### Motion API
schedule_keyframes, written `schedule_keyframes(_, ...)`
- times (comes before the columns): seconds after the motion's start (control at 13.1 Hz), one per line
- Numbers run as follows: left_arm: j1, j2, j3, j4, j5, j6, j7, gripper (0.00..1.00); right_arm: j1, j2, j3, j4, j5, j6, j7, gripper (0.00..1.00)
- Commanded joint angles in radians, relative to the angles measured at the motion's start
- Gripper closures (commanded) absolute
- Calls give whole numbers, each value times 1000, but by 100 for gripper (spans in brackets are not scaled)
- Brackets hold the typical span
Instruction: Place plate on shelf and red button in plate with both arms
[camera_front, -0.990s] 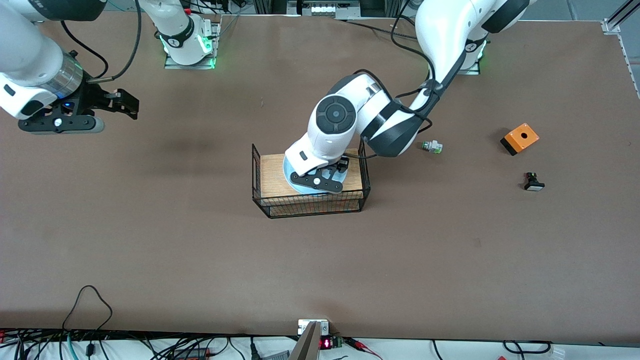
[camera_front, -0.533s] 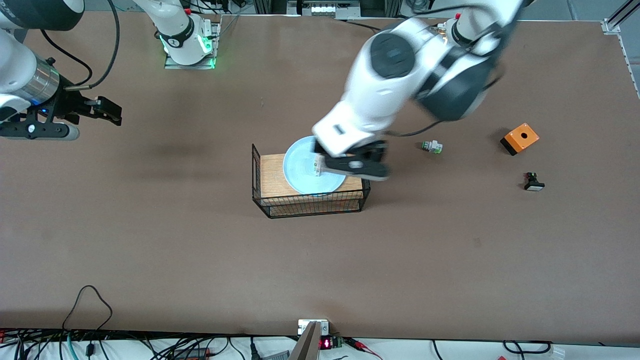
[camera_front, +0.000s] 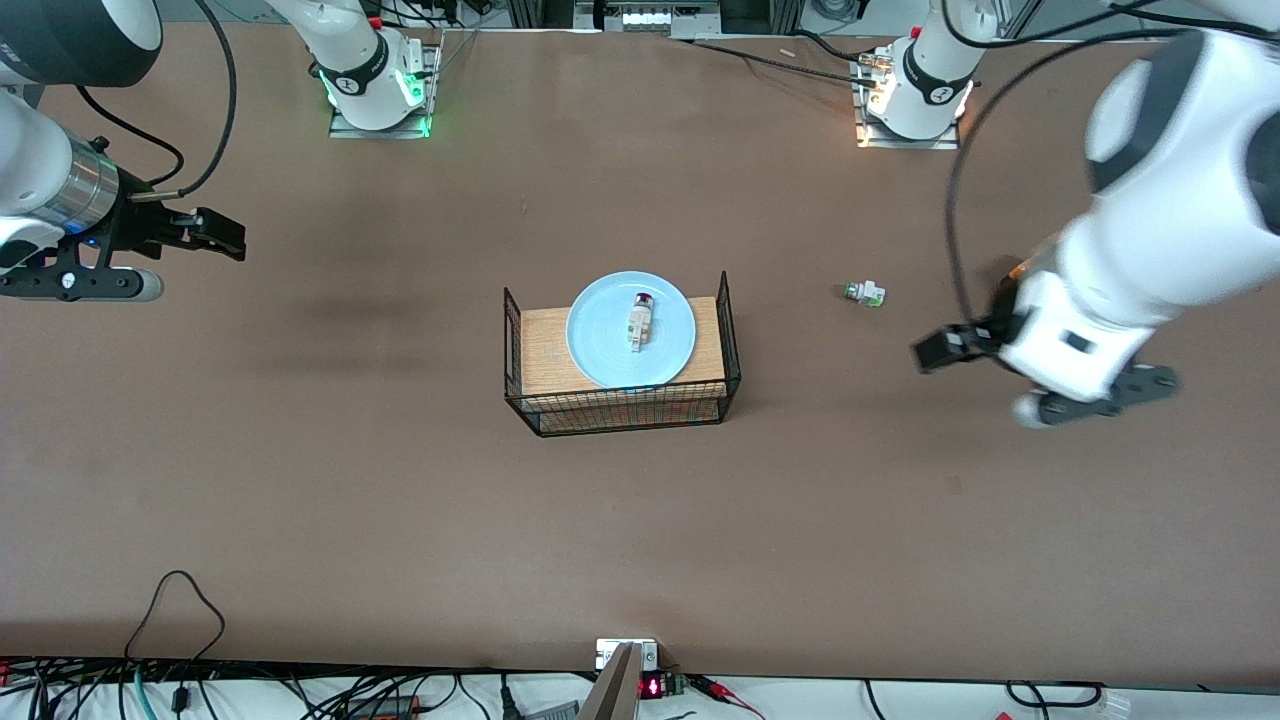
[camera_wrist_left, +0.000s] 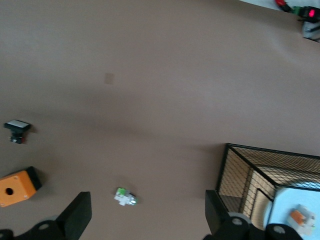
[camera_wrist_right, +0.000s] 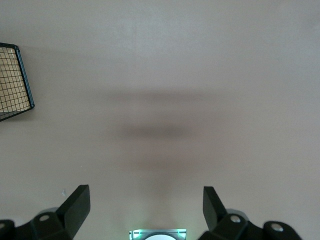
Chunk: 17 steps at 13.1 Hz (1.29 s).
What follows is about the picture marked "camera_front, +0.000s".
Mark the light blue round plate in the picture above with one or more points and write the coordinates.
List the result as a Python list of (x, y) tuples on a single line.
[(600, 340)]

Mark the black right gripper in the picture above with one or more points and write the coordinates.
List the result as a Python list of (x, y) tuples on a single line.
[(137, 226)]

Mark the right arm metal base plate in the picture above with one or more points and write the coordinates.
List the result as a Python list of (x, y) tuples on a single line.
[(345, 128)]

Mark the red push button switch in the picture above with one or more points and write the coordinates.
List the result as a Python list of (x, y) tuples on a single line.
[(640, 322)]

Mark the red display circuit board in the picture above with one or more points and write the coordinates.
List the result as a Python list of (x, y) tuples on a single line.
[(660, 686)]

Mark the green push button switch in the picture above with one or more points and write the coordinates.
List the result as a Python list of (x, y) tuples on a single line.
[(865, 293)]

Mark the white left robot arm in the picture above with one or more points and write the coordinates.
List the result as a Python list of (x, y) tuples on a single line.
[(1170, 200)]

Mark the silver metal bracket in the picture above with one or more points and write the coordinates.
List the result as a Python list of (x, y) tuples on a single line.
[(612, 652)]

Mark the wooden board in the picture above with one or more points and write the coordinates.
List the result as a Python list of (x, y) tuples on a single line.
[(540, 350)]

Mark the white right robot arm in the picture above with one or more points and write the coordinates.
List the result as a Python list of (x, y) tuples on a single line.
[(30, 160)]

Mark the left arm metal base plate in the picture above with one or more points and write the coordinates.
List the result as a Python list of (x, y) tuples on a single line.
[(900, 143)]

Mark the red clip lead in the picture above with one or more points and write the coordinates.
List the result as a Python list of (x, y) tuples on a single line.
[(725, 695)]

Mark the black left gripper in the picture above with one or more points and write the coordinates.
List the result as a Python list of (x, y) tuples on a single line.
[(985, 333)]

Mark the grey metal beam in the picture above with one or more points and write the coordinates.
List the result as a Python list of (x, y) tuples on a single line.
[(612, 695)]

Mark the orange button enclosure box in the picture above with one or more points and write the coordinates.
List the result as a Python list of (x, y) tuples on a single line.
[(1020, 268)]

